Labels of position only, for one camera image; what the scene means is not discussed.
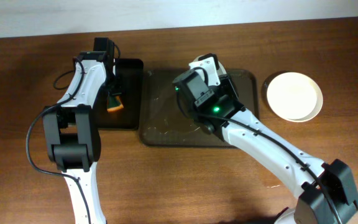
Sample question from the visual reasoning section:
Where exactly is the orange green scrub sponge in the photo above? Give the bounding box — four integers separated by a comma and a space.
107, 95, 124, 113

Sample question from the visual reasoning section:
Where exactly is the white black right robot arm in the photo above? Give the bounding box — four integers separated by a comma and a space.
191, 78, 358, 223

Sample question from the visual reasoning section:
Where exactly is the black water tray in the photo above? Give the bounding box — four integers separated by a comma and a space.
93, 58, 144, 130

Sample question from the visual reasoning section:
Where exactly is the brown serving tray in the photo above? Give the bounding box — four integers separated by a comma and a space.
139, 68, 260, 148

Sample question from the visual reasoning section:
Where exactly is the white plate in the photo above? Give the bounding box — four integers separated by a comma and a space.
265, 72, 323, 123
194, 54, 227, 76

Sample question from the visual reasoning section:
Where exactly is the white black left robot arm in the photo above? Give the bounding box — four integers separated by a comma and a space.
42, 50, 124, 223

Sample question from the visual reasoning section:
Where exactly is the white plate top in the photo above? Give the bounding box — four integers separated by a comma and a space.
265, 72, 323, 123

